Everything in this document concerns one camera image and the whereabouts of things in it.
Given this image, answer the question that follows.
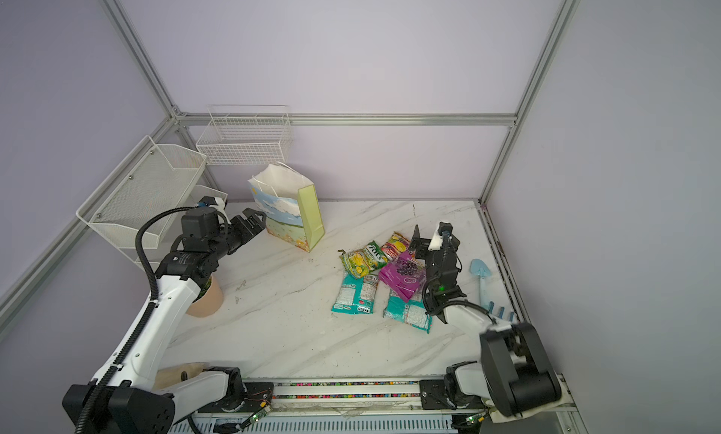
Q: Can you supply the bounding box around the green Fox's spring tea bag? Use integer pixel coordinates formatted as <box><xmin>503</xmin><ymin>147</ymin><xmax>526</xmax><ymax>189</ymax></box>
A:
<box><xmin>339</xmin><ymin>241</ymin><xmax>390</xmax><ymax>278</ymax></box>

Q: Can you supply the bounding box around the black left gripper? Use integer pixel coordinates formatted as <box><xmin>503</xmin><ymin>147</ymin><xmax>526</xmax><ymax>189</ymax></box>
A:
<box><xmin>210</xmin><ymin>209</ymin><xmax>266</xmax><ymax>262</ymax></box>

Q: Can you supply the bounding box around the white wire wall basket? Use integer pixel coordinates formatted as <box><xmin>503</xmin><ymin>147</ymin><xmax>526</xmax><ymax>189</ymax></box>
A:
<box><xmin>196</xmin><ymin>105</ymin><xmax>294</xmax><ymax>166</ymax></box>

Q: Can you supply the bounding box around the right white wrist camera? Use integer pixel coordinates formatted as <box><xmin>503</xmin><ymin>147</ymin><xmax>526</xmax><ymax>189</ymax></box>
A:
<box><xmin>428</xmin><ymin>231</ymin><xmax>443</xmax><ymax>251</ymax></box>

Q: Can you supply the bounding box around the floral paper gift bag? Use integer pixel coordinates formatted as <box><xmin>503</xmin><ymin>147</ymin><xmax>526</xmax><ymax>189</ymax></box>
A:
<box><xmin>248</xmin><ymin>162</ymin><xmax>325</xmax><ymax>252</ymax></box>

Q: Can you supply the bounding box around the teal snack pack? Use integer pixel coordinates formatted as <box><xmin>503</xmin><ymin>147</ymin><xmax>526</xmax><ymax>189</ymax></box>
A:
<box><xmin>332</xmin><ymin>274</ymin><xmax>379</xmax><ymax>315</ymax></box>
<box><xmin>383</xmin><ymin>291</ymin><xmax>432</xmax><ymax>334</ymax></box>

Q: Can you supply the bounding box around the purple grape candy bag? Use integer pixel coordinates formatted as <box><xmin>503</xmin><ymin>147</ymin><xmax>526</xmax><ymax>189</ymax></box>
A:
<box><xmin>379</xmin><ymin>251</ymin><xmax>426</xmax><ymax>303</ymax></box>

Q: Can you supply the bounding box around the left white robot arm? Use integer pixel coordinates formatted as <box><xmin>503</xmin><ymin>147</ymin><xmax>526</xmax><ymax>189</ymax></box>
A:
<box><xmin>62</xmin><ymin>202</ymin><xmax>267</xmax><ymax>433</ymax></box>

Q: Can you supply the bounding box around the red Fox's fruits candy bag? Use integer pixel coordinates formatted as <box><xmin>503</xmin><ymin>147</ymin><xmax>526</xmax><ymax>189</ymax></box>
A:
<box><xmin>381</xmin><ymin>231</ymin><xmax>410</xmax><ymax>262</ymax></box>

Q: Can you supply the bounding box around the white green-fingered glove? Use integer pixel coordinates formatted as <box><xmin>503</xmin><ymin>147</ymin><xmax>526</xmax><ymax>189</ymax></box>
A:
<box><xmin>484</xmin><ymin>368</ymin><xmax>569</xmax><ymax>423</ymax></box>

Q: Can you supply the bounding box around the potted green plant cup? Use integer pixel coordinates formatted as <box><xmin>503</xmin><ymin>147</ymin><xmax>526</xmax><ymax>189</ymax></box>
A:
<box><xmin>186</xmin><ymin>274</ymin><xmax>225</xmax><ymax>318</ymax></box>

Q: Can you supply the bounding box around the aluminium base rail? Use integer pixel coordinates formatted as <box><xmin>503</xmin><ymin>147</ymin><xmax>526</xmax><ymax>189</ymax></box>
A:
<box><xmin>171</xmin><ymin>376</ymin><xmax>587</xmax><ymax>433</ymax></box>

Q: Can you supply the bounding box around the light blue toy shovel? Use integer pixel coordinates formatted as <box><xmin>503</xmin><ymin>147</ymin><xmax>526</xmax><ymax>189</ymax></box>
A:
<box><xmin>469</xmin><ymin>259</ymin><xmax>492</xmax><ymax>310</ymax></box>

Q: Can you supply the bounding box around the white mesh two-tier shelf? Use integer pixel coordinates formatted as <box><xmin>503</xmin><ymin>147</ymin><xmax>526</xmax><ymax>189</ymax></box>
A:
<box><xmin>76</xmin><ymin>137</ymin><xmax>227</xmax><ymax>266</ymax></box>

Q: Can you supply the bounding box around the blue toy rake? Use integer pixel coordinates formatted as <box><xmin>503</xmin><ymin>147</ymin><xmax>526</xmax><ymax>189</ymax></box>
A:
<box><xmin>486</xmin><ymin>301</ymin><xmax>516</xmax><ymax>323</ymax></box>

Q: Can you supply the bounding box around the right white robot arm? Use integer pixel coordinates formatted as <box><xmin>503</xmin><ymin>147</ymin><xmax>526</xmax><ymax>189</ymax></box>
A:
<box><xmin>409</xmin><ymin>222</ymin><xmax>565</xmax><ymax>421</ymax></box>

